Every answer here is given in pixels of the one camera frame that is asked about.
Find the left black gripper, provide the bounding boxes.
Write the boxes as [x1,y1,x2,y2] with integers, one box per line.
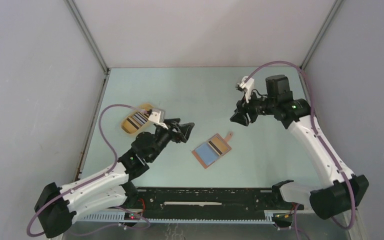
[148,118,194,163]

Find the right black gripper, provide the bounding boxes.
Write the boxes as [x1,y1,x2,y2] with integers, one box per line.
[230,88,277,127]

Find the tan card with black stripe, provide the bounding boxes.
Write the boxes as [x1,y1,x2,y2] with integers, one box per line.
[207,134,232,156]

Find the brown leather card holder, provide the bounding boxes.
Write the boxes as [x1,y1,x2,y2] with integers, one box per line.
[191,131,233,169]

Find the yellow oval card tray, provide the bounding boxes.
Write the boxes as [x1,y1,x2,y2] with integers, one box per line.
[120,103,154,135]

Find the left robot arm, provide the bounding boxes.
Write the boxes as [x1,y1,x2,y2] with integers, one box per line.
[34,118,195,238]

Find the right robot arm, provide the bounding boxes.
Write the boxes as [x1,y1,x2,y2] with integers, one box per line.
[230,74,369,220]

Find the cards in tray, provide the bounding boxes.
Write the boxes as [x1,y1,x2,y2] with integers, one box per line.
[124,111,149,130]

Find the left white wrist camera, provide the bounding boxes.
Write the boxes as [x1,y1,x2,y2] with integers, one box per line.
[147,108,168,129]

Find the aluminium frame rail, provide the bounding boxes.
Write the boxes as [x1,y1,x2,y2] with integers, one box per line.
[56,188,359,214]

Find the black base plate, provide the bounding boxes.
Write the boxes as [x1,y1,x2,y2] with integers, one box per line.
[122,187,295,221]

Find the grey cable duct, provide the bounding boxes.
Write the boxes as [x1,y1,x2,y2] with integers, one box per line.
[77,211,281,224]

